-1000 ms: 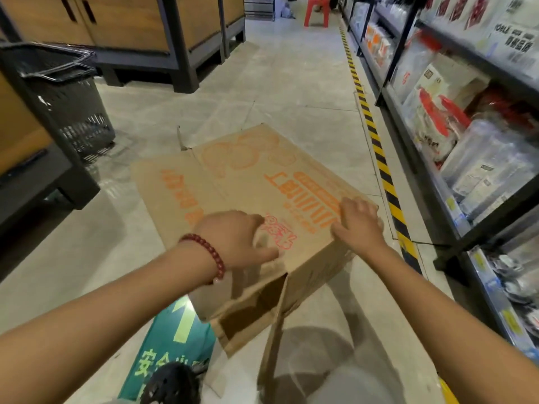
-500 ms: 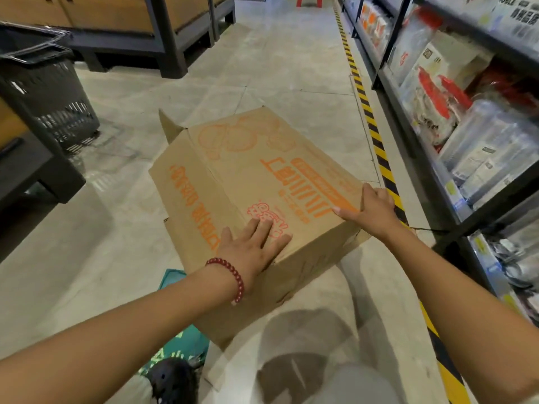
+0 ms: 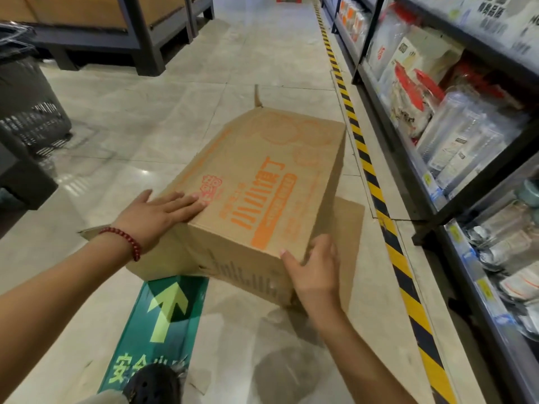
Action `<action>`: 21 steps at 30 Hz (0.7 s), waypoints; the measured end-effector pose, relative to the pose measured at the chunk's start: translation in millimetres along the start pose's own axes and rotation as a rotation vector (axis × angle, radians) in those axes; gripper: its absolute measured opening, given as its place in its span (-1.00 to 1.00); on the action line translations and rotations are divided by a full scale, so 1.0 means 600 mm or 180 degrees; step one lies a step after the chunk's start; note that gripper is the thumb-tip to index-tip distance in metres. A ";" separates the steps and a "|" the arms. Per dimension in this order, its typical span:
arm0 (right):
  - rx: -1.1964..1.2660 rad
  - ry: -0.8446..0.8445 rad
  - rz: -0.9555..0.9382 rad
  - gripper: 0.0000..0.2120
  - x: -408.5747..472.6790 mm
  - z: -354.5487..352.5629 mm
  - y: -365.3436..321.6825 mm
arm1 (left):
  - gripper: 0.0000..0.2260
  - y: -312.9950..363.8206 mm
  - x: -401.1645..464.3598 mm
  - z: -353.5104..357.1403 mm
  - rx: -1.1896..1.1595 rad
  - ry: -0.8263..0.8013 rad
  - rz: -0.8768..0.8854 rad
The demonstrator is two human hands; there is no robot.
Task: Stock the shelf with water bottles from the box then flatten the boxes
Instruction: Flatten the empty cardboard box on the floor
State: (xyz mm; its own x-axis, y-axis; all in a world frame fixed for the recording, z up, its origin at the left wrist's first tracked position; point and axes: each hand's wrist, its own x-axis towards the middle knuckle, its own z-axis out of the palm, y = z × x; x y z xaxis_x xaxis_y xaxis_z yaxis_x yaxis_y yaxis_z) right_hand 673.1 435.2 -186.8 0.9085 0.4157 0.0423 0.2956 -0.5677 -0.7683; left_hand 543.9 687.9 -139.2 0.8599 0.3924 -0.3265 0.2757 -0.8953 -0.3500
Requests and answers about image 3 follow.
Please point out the person's right hand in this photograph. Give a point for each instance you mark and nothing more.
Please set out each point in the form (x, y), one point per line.
(318, 277)

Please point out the person's left hand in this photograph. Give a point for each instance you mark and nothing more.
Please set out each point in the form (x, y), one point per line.
(160, 216)

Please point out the brown cardboard box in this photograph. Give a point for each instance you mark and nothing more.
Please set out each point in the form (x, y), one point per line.
(261, 164)

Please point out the black metal store shelving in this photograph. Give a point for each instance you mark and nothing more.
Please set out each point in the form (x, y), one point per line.
(484, 185)

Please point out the person's right forearm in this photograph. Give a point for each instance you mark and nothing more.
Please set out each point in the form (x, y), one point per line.
(362, 366)

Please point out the person's left forearm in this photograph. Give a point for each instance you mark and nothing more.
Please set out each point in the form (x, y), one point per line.
(54, 298)

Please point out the person's black left shoe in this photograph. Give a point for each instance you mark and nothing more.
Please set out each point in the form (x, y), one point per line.
(151, 387)

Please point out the person's light grey trousers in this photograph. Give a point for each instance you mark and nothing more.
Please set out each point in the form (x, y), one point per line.
(101, 397)

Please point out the dark plastic shopping basket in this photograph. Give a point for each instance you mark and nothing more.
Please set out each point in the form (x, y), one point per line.
(29, 105)

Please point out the pile of clear bagged goods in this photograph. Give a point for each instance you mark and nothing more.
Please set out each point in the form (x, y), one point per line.
(463, 138)

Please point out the red white bagged item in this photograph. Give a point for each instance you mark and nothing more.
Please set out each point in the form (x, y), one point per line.
(404, 86)

